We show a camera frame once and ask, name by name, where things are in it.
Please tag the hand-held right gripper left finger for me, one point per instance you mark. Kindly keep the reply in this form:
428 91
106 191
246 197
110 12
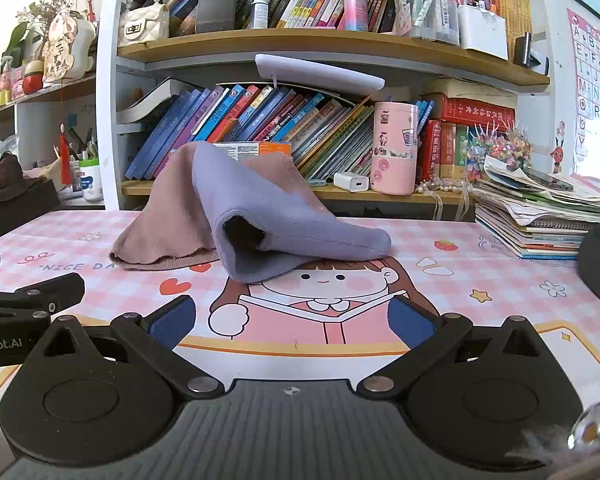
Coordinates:
172 320

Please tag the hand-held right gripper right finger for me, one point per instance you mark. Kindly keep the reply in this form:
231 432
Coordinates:
410 321

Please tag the mauve and lavender knit sweater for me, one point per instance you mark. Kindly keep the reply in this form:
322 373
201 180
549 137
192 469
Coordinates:
280 210

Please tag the black storage box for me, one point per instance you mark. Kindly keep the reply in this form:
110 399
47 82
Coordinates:
25 210

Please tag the brown hat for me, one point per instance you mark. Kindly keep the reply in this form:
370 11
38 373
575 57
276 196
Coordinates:
5 177

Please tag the white jar with blue label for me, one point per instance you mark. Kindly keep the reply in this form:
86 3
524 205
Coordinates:
91 182

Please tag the red tassel ornament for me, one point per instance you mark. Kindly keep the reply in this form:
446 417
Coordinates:
65 165

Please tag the bundle of pens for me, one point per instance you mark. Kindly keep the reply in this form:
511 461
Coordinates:
87 147

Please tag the white side shelf unit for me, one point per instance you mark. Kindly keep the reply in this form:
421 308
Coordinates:
40 120

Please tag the white charger block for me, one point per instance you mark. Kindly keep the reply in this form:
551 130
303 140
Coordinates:
351 181

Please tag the stack of notebooks and papers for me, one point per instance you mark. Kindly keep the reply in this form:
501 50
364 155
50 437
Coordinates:
530 220

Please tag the yellow tape roll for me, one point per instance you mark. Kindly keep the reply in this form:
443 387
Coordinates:
2 100

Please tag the teal flat case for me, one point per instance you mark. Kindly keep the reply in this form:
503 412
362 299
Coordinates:
316 182

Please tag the pink printed tumbler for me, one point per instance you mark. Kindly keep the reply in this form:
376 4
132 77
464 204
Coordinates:
394 150

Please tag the red upright book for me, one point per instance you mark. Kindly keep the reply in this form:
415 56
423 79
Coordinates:
430 150

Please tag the grey fluffy tuft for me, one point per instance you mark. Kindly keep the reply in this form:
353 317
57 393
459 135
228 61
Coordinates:
540 445

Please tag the small pink spray bottle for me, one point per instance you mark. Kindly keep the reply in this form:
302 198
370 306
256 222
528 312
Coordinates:
5 77

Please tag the white wooden bookshelf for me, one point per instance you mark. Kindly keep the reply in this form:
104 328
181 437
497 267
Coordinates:
107 110

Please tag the red round jar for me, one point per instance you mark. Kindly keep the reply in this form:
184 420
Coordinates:
33 80

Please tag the orange white toothpaste box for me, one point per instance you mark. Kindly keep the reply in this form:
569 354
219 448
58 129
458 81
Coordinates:
250 150

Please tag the jar of colourful paper stars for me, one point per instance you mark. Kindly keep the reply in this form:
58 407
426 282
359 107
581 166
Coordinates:
497 152

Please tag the row of leaning blue books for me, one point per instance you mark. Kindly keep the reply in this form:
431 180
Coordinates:
170 130

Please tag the black smartphone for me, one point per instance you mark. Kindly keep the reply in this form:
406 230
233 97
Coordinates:
550 179

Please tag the open grey paperback book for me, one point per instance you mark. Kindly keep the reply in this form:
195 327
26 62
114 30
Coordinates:
150 102

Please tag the clear round bead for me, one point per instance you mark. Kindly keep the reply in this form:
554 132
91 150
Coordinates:
590 427

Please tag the thick red dictionary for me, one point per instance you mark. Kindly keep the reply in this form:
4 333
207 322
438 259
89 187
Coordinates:
475 112

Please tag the wooden hanging sign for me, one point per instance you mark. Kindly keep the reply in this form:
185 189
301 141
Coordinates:
60 50

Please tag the thick beige book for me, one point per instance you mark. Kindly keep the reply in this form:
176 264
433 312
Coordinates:
470 87

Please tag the dried flower bunch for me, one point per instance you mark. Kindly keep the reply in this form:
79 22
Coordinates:
40 10

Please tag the white quilted handbag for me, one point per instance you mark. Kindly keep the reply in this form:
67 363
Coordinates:
142 27

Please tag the small black white device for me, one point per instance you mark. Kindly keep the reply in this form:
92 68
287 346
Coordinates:
527 52

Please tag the white storage box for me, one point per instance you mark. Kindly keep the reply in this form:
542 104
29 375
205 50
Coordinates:
482 32

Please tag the clear holder with markers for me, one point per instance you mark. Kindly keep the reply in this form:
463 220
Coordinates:
432 15

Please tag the pink alphabet poster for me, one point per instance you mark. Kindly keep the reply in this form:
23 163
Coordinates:
592 70

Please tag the dark grey box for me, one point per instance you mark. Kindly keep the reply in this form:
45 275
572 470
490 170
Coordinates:
216 2

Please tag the white spray bottle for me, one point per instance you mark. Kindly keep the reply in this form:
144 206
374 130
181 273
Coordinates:
260 10

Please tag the pink gradient bottle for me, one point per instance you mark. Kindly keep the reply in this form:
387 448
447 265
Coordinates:
356 2

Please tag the row of yellow books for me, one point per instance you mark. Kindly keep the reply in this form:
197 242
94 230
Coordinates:
510 5

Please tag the cartoon wall sticker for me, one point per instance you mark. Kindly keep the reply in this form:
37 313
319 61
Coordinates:
560 150

